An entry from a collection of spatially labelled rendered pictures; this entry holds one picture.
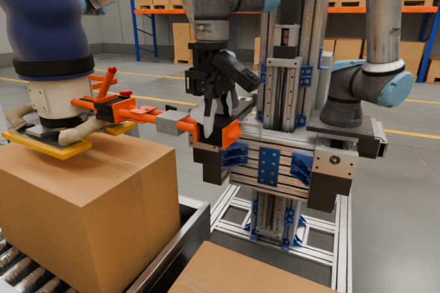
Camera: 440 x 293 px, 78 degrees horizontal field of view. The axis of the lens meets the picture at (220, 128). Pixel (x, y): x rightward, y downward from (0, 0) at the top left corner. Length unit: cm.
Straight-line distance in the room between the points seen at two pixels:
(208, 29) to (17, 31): 58
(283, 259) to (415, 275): 84
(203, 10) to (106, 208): 60
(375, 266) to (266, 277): 108
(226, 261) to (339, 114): 69
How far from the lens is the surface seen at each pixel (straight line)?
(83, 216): 84
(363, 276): 201
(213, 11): 59
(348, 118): 108
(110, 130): 102
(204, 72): 61
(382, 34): 92
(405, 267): 217
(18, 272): 136
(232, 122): 64
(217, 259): 117
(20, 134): 112
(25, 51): 97
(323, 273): 165
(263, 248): 169
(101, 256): 95
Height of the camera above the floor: 141
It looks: 22 degrees down
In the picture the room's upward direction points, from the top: straight up
